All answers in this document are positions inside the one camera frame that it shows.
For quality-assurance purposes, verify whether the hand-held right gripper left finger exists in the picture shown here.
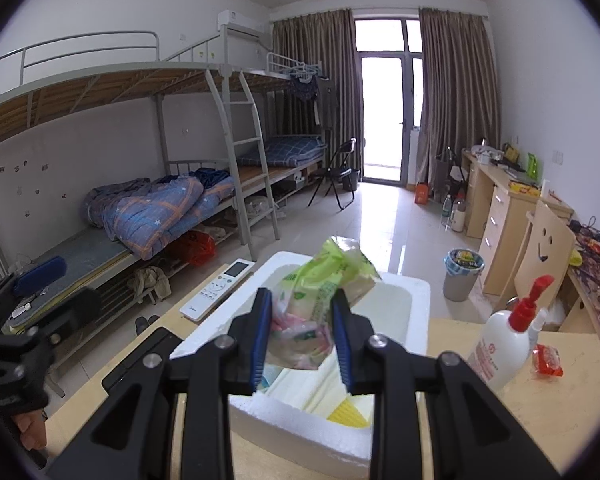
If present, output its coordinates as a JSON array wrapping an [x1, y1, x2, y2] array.
[[45, 287, 275, 480]]

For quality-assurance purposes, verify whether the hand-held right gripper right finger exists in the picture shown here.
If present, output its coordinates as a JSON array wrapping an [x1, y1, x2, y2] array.
[[331, 289, 564, 480]]

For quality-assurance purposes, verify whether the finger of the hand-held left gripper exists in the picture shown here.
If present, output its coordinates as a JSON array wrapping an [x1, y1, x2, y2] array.
[[13, 256, 67, 297], [27, 287, 102, 334]]

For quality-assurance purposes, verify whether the green plastic snack bag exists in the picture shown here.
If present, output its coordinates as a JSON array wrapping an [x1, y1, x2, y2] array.
[[265, 236, 384, 372]]

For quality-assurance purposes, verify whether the white foam box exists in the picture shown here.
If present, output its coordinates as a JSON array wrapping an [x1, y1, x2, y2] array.
[[170, 251, 431, 479]]

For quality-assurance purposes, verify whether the person's left hand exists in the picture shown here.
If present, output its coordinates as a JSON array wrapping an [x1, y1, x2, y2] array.
[[10, 406, 49, 454]]

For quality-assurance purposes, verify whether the pale folded cloth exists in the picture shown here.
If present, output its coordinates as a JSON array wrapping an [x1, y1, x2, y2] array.
[[270, 355, 377, 413]]

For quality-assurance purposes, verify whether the white remote control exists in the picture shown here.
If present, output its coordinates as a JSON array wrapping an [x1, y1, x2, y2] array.
[[179, 258, 256, 321]]

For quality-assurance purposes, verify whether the beige crumpled cloth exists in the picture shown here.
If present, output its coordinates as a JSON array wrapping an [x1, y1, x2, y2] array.
[[128, 265, 172, 304]]

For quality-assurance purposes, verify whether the red plastic bag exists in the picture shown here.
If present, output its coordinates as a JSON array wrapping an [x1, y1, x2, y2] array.
[[172, 230, 217, 267]]

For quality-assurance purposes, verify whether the blue plaid quilt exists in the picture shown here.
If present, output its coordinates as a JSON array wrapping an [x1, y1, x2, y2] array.
[[83, 175, 236, 261]]

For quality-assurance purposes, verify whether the grey trash bin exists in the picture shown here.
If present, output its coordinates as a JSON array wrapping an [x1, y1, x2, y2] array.
[[442, 248, 486, 303]]

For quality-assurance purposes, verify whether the white bottle with red pump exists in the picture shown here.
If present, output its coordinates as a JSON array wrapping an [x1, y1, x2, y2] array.
[[467, 275, 556, 394]]

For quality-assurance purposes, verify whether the dark blue cloth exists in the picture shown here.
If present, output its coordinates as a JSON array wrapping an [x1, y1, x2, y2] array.
[[189, 167, 231, 189]]

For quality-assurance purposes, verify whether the black folding chair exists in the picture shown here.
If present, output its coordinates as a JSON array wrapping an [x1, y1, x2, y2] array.
[[307, 137, 359, 210]]

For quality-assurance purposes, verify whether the white plastic jug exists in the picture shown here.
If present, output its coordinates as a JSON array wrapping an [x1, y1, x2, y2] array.
[[452, 194, 469, 234]]

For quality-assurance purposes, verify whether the grey metal bed ladder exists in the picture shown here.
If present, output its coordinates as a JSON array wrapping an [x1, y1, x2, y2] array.
[[204, 67, 282, 262]]

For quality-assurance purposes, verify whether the blue plaid bedding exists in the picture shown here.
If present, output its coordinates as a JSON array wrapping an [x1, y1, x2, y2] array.
[[236, 135, 329, 169]]

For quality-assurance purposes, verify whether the grey metal bunk bed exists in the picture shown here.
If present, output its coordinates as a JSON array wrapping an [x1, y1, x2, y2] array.
[[200, 24, 332, 203], [0, 31, 282, 398]]

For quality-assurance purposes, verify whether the wooden desk with drawers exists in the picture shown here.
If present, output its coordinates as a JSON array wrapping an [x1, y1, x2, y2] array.
[[461, 149, 577, 297]]

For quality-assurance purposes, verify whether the black bag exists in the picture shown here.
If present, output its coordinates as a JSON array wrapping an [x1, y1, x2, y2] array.
[[433, 146, 469, 202]]

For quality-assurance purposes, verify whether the red snack packet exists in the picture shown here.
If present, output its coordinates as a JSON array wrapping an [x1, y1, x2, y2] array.
[[529, 342, 565, 379]]

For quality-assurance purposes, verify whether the wooden smiley chair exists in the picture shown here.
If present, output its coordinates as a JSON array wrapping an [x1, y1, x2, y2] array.
[[512, 199, 579, 332]]

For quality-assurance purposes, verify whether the glass balcony door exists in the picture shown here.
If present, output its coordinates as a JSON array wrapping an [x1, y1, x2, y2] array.
[[352, 17, 424, 184]]

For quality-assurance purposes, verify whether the hanging dark garment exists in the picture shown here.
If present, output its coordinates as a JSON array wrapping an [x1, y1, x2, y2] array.
[[312, 76, 339, 129]]

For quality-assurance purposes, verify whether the hanging patterned garment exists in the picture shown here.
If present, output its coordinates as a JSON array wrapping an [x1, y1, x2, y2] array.
[[285, 76, 321, 103]]

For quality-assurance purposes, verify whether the brown curtain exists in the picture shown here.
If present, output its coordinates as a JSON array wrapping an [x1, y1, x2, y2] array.
[[418, 7, 504, 199], [271, 8, 357, 182]]

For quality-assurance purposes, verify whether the white air conditioner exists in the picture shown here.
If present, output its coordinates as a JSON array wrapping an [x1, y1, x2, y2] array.
[[217, 8, 264, 39]]

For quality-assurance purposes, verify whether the group of small wall stickers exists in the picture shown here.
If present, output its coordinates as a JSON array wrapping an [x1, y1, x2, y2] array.
[[0, 159, 72, 218]]

